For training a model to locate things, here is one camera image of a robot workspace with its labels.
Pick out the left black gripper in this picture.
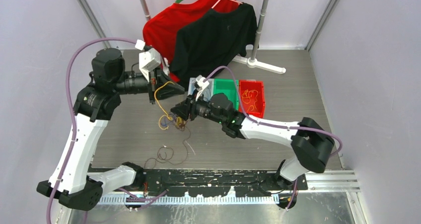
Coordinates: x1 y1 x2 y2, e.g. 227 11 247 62
112 65 185 104

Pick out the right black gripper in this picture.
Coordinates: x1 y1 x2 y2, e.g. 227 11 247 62
171 88 225 125

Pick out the blue wire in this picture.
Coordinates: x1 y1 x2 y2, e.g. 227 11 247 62
159 115 180 131

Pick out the brown wire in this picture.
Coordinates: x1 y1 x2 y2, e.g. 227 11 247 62
144 117 192 169

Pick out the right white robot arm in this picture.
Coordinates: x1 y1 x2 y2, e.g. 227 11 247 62
170 93 334 190

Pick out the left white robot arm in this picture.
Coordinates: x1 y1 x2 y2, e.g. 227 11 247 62
37 46 185 211

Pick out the white plastic bin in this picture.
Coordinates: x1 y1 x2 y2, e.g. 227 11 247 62
187 76 213 120

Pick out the green plastic bin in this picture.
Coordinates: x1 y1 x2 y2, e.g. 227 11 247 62
212 78 239 110

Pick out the red t-shirt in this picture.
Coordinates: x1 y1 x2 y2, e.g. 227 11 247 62
142 0 241 83

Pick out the black t-shirt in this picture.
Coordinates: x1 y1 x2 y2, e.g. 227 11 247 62
169 3 257 90

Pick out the red plastic bin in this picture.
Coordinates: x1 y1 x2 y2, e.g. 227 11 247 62
239 80 266 118

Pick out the white clothes rack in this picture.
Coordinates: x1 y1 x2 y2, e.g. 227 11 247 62
140 0 286 79

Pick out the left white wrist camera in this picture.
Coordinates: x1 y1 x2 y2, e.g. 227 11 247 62
139 48 161 82

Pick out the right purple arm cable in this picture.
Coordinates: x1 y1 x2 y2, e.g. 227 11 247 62
203 65 344 211

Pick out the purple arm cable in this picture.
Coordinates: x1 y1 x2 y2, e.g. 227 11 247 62
203 65 344 211
45 37 170 224

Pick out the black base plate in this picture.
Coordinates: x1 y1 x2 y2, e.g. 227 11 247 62
123 169 293 198

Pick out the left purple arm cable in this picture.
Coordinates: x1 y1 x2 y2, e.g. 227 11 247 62
45 37 170 224

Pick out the white slotted cable duct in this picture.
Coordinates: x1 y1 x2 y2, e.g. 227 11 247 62
98 193 280 205

